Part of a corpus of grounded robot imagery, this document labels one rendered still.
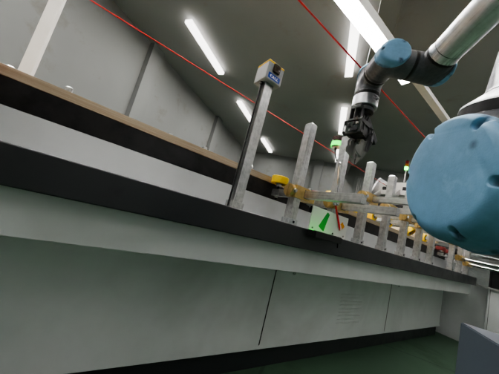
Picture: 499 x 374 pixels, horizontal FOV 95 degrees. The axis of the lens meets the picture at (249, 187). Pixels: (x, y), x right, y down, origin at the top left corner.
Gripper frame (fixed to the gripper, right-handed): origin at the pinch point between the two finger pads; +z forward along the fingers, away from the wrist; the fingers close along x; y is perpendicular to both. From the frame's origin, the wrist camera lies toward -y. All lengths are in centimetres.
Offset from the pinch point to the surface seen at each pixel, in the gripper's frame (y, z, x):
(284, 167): -511, -200, -608
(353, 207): -17.9, 13.9, -8.3
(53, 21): 113, -43, -114
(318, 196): 7.1, 15.7, -7.5
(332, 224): -14.2, 23.2, -14.0
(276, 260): 11.1, 42.8, -17.0
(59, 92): 89, 9, -39
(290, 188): 13.9, 14.9, -15.8
